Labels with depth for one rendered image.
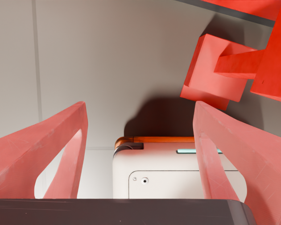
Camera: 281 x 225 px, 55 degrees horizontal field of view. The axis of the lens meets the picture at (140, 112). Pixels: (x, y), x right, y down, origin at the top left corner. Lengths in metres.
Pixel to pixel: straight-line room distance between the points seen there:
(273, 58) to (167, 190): 0.60
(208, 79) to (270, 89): 0.61
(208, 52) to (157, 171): 0.46
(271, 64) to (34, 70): 0.94
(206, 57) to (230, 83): 0.13
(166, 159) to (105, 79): 0.43
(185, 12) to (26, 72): 0.68
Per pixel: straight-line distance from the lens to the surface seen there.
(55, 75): 1.17
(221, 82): 1.04
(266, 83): 0.45
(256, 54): 0.72
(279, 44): 0.46
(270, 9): 1.02
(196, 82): 1.02
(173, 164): 0.90
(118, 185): 0.93
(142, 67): 1.12
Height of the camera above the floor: 1.12
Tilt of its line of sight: 81 degrees down
